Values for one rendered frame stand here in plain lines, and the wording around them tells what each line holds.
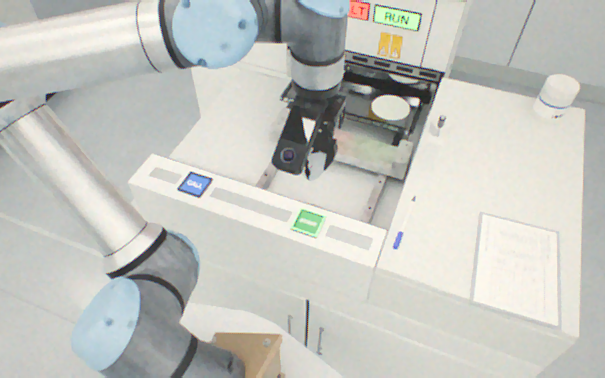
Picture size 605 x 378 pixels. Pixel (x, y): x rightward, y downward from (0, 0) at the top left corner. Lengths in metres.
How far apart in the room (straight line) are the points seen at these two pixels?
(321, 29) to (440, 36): 0.69
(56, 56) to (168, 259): 0.38
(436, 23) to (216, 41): 0.85
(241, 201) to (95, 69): 0.52
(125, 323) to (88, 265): 1.50
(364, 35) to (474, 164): 0.46
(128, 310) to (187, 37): 0.38
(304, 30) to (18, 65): 0.32
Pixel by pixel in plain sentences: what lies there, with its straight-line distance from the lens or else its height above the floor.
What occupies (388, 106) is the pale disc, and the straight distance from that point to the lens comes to 1.29.
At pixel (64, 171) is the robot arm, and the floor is 1.21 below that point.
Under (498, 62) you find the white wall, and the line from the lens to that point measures 3.04.
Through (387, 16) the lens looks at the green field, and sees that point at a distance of 1.26.
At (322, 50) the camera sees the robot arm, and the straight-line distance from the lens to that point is 0.62.
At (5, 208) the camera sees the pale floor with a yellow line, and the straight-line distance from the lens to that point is 2.55.
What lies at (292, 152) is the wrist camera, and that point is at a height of 1.25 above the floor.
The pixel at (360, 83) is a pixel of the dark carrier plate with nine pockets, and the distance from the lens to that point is 1.36.
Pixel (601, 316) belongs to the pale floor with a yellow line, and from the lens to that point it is 2.22.
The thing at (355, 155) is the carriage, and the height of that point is 0.88.
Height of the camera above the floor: 1.72
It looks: 50 degrees down
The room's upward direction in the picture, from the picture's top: straight up
